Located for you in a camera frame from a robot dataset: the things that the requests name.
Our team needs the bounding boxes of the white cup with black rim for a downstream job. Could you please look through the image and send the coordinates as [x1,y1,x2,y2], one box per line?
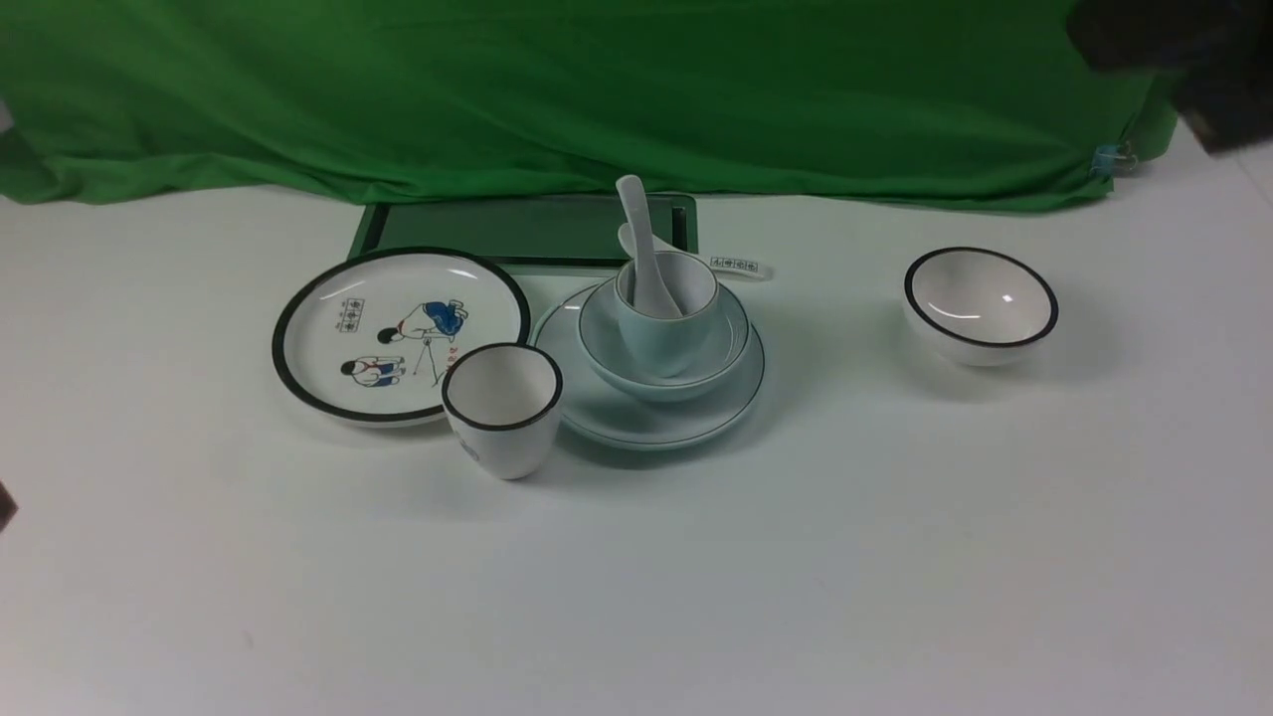
[442,343,564,482]

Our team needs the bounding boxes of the pale blue shallow bowl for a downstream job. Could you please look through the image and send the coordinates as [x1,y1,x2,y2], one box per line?
[578,278,759,403]

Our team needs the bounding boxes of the white bowl with black rim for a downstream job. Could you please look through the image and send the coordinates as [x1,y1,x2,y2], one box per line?
[903,248,1059,368]

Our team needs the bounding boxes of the pale blue round plate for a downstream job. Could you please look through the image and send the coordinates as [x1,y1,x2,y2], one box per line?
[530,282,768,451]

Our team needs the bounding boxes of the white spoon with patterned handle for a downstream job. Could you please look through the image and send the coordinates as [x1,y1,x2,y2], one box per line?
[617,223,777,282]

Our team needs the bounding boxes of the green backdrop cloth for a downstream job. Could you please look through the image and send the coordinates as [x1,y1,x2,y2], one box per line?
[1,1,1178,213]

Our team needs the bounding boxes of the cartoon plate with black rim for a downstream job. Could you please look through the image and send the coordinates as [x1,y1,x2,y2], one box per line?
[270,248,532,428]

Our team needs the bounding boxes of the pale blue cup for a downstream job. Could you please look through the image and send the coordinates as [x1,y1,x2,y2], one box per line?
[611,251,723,377]

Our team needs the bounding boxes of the blue binder clip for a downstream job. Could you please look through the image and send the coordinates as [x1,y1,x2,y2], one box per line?
[1088,141,1141,177]

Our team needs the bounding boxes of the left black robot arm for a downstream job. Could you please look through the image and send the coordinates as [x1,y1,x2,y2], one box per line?
[0,483,18,533]

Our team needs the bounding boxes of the plain white ceramic spoon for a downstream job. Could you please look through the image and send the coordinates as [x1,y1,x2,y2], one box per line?
[617,175,682,320]

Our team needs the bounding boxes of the dark green rectangular tray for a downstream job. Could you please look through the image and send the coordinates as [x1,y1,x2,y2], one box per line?
[348,194,699,269]

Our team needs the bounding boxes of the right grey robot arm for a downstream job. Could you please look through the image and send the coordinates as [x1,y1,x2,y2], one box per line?
[1066,1,1272,155]

